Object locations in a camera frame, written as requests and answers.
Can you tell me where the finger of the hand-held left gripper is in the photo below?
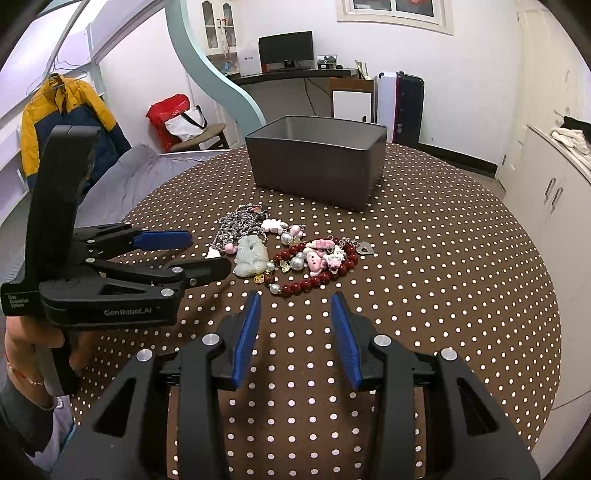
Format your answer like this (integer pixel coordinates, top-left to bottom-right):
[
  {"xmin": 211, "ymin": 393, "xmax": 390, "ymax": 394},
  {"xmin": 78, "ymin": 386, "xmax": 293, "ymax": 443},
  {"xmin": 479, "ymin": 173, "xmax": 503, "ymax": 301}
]
[
  {"xmin": 85, "ymin": 256, "xmax": 232, "ymax": 297},
  {"xmin": 71, "ymin": 224, "xmax": 193, "ymax": 259}
]

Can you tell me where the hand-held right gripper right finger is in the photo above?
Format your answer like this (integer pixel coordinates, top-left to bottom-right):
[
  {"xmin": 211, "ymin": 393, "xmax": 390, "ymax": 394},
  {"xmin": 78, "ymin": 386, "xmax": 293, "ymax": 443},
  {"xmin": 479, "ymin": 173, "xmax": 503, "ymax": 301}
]
[{"xmin": 331, "ymin": 292, "xmax": 541, "ymax": 480}]

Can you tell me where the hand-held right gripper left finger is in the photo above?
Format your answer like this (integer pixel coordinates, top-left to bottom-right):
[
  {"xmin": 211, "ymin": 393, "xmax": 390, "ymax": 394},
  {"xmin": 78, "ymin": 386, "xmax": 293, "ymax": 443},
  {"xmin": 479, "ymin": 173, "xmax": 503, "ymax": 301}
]
[{"xmin": 51, "ymin": 292, "xmax": 262, "ymax": 480}]

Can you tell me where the pale jade pendant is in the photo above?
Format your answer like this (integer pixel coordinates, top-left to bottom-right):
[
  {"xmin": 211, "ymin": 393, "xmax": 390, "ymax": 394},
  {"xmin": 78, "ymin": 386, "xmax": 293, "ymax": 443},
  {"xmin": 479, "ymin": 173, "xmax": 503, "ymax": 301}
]
[{"xmin": 233, "ymin": 235, "xmax": 269, "ymax": 278}]

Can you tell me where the silver chain necklace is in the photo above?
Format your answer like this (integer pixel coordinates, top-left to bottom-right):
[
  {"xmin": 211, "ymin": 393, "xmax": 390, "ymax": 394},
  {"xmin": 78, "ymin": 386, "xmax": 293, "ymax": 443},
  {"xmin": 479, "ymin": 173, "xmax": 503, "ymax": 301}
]
[{"xmin": 205, "ymin": 205, "xmax": 271, "ymax": 259}]

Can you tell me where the red bead bracelet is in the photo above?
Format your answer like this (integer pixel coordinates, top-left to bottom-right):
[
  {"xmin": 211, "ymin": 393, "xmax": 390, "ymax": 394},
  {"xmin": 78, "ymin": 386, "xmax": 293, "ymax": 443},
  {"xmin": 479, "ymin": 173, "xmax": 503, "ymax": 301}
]
[{"xmin": 253, "ymin": 237, "xmax": 362, "ymax": 297}]

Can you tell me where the pink pig charm bracelet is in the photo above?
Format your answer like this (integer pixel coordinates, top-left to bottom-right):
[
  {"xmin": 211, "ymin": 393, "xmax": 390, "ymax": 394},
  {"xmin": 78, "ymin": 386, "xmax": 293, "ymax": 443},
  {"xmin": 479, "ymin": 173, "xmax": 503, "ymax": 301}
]
[{"xmin": 302, "ymin": 237, "xmax": 347, "ymax": 274}]

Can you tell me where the grey storage box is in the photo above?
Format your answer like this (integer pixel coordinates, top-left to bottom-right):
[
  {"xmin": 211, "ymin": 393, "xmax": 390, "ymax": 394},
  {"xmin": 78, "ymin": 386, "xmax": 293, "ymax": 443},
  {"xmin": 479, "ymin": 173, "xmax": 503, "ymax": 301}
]
[{"xmin": 245, "ymin": 115, "xmax": 387, "ymax": 213}]

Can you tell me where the person's left forearm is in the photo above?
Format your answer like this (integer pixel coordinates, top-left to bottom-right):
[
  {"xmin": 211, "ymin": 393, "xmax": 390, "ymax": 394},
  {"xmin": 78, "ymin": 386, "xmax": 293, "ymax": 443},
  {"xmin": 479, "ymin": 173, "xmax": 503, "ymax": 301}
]
[{"xmin": 0, "ymin": 376, "xmax": 77, "ymax": 467}]

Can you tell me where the person's left hand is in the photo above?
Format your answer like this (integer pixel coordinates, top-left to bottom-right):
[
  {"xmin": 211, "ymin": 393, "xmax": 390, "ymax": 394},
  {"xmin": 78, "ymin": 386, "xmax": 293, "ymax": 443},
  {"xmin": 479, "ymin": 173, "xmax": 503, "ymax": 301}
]
[{"xmin": 4, "ymin": 318, "xmax": 95, "ymax": 386}]

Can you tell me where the yellow navy jacket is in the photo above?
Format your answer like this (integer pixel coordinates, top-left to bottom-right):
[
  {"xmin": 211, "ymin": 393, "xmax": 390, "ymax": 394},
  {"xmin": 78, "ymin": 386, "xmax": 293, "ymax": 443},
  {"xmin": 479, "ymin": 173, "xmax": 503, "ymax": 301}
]
[{"xmin": 21, "ymin": 76, "xmax": 132, "ymax": 190}]

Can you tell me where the grey bed sheet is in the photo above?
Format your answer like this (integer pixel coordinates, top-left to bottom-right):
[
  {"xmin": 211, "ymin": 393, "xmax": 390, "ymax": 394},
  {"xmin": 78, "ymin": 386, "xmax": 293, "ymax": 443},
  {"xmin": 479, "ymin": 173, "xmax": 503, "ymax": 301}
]
[{"xmin": 76, "ymin": 143, "xmax": 227, "ymax": 227}]

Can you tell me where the brown polka dot tablecloth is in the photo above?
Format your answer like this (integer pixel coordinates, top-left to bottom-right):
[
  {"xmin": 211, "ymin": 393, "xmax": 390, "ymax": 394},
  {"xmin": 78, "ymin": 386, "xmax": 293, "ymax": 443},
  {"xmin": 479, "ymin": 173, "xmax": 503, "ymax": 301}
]
[{"xmin": 69, "ymin": 138, "xmax": 561, "ymax": 480}]

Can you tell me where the white tote bag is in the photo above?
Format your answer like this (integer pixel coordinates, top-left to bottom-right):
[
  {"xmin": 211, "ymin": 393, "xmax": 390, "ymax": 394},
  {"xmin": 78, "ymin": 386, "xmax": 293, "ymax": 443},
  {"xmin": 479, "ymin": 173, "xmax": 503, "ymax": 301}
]
[{"xmin": 164, "ymin": 105, "xmax": 208, "ymax": 143}]

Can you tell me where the wooden stool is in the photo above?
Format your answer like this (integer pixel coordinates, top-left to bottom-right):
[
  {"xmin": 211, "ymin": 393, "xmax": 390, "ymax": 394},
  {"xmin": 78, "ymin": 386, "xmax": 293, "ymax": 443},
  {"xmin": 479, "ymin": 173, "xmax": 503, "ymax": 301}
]
[{"xmin": 170, "ymin": 124, "xmax": 230, "ymax": 153}]

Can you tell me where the red bag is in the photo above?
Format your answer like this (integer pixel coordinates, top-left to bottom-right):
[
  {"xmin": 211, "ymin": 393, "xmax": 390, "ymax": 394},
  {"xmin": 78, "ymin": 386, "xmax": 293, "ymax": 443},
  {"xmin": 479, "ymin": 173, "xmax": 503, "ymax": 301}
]
[{"xmin": 147, "ymin": 95, "xmax": 192, "ymax": 153}]

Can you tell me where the teal curved partition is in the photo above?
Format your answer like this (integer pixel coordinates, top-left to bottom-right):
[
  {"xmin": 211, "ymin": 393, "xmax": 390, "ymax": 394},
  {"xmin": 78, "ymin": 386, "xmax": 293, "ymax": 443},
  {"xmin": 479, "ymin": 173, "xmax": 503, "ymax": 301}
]
[{"xmin": 166, "ymin": 0, "xmax": 269, "ymax": 134}]

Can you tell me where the white cardboard box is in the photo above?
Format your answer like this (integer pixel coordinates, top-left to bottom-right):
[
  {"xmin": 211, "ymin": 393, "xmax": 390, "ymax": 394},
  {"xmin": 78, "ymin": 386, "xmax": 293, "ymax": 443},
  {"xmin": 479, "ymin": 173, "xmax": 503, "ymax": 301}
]
[{"xmin": 238, "ymin": 39, "xmax": 262, "ymax": 77}]

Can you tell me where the dark top desk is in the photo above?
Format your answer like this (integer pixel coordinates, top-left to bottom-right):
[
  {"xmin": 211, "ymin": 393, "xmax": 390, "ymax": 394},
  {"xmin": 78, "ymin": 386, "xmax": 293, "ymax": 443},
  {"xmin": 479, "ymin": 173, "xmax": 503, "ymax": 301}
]
[{"xmin": 228, "ymin": 67, "xmax": 370, "ymax": 121}]

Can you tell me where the white glass door cabinet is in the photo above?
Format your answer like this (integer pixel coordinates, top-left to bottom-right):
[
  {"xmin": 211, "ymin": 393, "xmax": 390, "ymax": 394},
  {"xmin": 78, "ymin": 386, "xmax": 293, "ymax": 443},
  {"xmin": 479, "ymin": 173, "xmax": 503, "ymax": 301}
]
[{"xmin": 201, "ymin": 0, "xmax": 241, "ymax": 61}]

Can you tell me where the black computer monitor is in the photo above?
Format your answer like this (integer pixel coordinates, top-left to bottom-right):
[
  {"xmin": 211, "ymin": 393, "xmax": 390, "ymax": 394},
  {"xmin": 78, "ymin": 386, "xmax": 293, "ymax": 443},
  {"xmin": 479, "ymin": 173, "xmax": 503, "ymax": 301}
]
[{"xmin": 257, "ymin": 31, "xmax": 314, "ymax": 70}]

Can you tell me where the white low cabinet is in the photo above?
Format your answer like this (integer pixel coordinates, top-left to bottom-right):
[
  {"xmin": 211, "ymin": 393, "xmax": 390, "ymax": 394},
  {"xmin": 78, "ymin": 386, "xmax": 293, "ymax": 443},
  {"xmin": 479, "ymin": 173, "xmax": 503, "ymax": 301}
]
[{"xmin": 501, "ymin": 124, "xmax": 591, "ymax": 411}]

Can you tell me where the black white computer tower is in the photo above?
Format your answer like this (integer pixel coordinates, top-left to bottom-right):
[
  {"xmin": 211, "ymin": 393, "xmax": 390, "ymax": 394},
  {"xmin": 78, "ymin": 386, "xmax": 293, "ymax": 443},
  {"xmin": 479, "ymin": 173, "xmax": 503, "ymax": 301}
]
[{"xmin": 394, "ymin": 71, "xmax": 426, "ymax": 146}]

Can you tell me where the white suitcase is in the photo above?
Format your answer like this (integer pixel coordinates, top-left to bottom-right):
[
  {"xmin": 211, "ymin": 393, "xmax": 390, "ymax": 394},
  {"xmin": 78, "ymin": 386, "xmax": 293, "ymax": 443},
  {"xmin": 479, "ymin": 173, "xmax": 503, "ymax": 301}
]
[{"xmin": 373, "ymin": 71, "xmax": 399, "ymax": 139}]

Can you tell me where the white crumpled cloth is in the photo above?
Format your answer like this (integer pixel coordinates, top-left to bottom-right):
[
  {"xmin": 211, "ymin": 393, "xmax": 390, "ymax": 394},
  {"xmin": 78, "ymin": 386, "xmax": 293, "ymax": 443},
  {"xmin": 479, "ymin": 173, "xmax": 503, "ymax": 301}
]
[{"xmin": 549, "ymin": 127, "xmax": 591, "ymax": 169}]

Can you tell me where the cream framed window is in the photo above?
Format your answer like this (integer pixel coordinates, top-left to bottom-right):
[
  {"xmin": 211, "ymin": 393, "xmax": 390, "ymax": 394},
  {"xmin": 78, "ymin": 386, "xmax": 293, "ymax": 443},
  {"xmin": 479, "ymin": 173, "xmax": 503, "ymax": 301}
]
[{"xmin": 336, "ymin": 0, "xmax": 455, "ymax": 35}]

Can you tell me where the white door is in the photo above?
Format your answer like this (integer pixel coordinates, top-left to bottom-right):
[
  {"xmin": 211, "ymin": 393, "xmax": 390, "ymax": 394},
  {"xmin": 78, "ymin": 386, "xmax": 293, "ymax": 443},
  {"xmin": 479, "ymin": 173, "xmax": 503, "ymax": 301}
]
[{"xmin": 515, "ymin": 4, "xmax": 589, "ymax": 139}]

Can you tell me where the white bunk bed frame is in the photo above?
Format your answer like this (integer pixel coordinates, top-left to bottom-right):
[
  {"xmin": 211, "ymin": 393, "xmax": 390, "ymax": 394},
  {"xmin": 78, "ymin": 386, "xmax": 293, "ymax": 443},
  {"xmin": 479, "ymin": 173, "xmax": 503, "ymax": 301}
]
[{"xmin": 0, "ymin": 0, "xmax": 171, "ymax": 217}]

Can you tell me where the red string bracelet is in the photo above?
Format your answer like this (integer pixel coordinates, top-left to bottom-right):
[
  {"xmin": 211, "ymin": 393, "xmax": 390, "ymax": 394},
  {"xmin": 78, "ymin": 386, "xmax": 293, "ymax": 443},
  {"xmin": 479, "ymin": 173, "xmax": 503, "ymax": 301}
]
[{"xmin": 6, "ymin": 357, "xmax": 45, "ymax": 387}]

